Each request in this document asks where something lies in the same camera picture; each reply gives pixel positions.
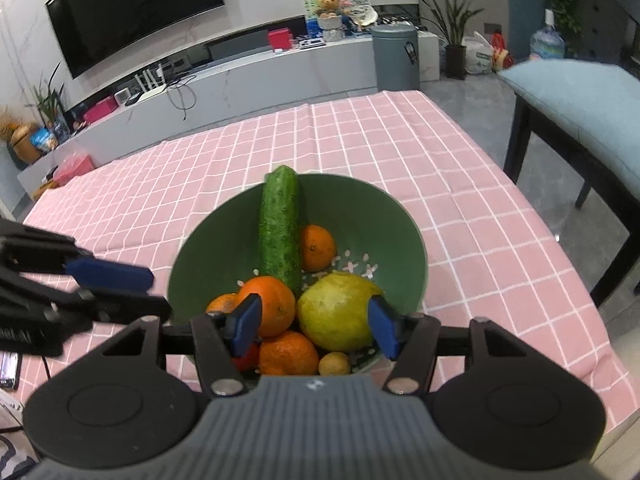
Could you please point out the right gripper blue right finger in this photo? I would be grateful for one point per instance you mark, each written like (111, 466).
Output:
(410, 341)

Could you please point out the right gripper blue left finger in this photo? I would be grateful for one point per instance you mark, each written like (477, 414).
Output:
(219, 338)

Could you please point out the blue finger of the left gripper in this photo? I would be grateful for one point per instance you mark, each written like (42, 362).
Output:
(91, 272)
(117, 307)

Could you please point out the red tomato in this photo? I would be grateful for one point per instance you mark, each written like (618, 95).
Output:
(249, 362)

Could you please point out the yellow-green lemon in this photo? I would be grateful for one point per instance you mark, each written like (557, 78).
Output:
(333, 312)

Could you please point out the large orange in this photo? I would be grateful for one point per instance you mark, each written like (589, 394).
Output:
(278, 304)

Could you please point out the small tan longan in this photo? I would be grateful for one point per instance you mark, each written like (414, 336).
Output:
(335, 364)

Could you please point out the orange fruit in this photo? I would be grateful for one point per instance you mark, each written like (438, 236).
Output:
(288, 354)

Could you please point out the orange tangerine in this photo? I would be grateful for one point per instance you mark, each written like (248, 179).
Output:
(318, 248)

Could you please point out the green cucumber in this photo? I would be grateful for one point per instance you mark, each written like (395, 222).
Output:
(279, 228)

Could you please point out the pink checkered tablecloth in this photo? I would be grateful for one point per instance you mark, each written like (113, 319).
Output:
(489, 253)

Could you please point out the brown round vase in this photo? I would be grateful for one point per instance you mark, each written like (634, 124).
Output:
(21, 143)

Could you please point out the pink box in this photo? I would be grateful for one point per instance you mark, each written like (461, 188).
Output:
(100, 110)

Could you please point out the small potted plant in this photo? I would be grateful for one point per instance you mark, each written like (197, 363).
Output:
(48, 102)

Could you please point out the white wifi router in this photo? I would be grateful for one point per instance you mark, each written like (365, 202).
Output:
(151, 82)

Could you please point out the white TV console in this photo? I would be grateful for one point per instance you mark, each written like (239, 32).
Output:
(244, 87)

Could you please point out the black television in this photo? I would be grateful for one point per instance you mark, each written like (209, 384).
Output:
(89, 31)

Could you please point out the grey trash bin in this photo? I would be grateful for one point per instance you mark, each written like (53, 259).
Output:
(396, 57)

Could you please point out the white plastic bag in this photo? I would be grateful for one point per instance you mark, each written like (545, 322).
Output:
(479, 55)

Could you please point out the red box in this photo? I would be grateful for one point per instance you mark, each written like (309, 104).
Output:
(281, 39)

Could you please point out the light blue cushioned bench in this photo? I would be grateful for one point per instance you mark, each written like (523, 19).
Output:
(588, 113)

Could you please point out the potted long-leaf plant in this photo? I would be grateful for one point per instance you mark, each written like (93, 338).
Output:
(450, 18)

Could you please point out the blue water jug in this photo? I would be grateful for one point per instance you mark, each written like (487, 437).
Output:
(546, 43)

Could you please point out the teddy bear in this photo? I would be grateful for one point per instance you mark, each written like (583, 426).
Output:
(329, 8)

